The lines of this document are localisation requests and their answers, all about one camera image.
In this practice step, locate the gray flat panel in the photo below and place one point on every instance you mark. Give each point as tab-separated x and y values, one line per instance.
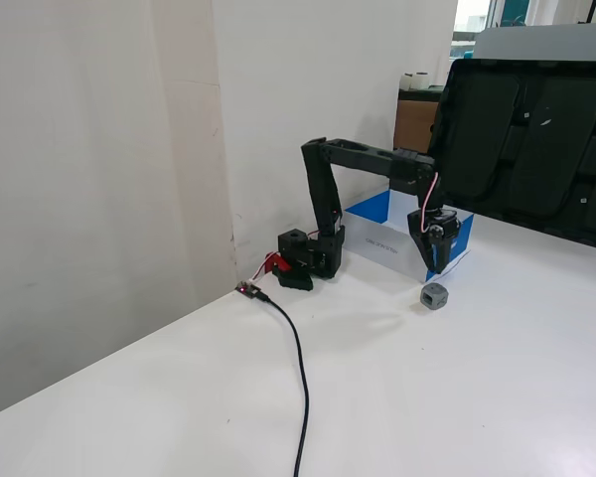
541	42

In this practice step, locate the large black plastic tray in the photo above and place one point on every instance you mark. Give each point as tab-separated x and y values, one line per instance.
526	144

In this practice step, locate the white plastic container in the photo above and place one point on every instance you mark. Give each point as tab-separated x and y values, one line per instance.
407	82
422	82

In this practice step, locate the blue and white cardboard box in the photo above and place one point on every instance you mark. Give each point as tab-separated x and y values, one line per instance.
382	243

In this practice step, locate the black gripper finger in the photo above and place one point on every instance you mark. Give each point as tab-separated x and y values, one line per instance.
446	253
424	251

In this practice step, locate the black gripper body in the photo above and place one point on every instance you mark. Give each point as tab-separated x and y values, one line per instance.
430	241

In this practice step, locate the small controller board red led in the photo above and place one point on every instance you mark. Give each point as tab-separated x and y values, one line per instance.
246	289

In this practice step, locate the gray block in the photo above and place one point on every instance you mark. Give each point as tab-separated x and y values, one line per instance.
434	297

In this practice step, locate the brown cardboard box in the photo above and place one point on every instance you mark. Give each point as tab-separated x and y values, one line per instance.
414	126

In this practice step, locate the black robot arm with base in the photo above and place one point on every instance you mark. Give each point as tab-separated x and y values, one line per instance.
323	199

